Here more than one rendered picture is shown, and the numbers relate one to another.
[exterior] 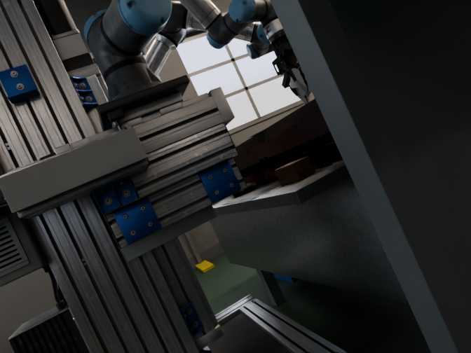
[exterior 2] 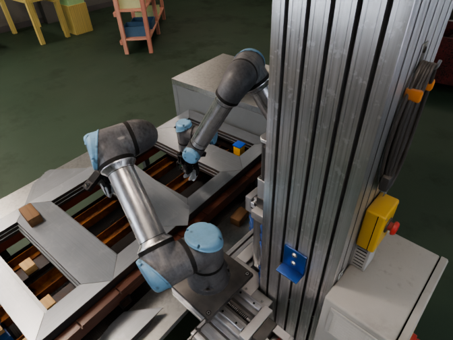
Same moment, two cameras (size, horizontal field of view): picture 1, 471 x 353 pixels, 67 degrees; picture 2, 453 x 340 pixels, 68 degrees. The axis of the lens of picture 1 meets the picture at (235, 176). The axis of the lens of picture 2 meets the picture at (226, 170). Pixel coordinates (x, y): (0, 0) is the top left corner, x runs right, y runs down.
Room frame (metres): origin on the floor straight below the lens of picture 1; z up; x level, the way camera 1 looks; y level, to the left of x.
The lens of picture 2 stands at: (1.63, 0.95, 2.06)
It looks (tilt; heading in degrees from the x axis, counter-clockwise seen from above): 39 degrees down; 243
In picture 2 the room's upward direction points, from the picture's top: 3 degrees counter-clockwise
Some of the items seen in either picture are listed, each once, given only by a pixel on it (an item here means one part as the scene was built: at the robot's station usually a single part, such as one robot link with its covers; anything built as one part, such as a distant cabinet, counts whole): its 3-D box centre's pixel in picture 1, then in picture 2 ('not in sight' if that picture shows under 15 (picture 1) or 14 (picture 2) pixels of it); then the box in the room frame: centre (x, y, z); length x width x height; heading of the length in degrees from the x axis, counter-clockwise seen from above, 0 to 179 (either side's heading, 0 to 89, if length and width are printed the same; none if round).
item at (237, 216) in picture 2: (294, 171); (239, 216); (1.01, -0.16, 0.71); 0.10 x 0.06 x 0.05; 27
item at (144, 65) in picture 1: (132, 86); not in sight; (0.93, 0.14, 1.09); 0.15 x 0.15 x 0.10
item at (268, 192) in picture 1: (233, 201); (185, 284); (1.43, 0.05, 0.67); 1.30 x 0.20 x 0.03; 23
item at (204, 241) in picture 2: not in sight; (203, 246); (1.41, 0.30, 1.20); 0.13 x 0.12 x 0.14; 4
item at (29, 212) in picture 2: not in sight; (31, 214); (1.97, -0.54, 0.89); 0.12 x 0.06 x 0.05; 108
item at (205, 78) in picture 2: not in sight; (268, 88); (0.38, -0.84, 1.03); 1.30 x 0.60 x 0.04; 113
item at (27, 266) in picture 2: not in sight; (28, 266); (2.03, -0.31, 0.79); 0.06 x 0.05 x 0.04; 113
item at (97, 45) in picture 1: (114, 43); not in sight; (0.92, 0.14, 1.20); 0.13 x 0.12 x 0.14; 44
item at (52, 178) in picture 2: not in sight; (49, 183); (1.89, -0.92, 0.77); 0.45 x 0.20 x 0.04; 23
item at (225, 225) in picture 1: (268, 234); not in sight; (1.46, -0.02, 0.48); 1.30 x 0.04 x 0.35; 23
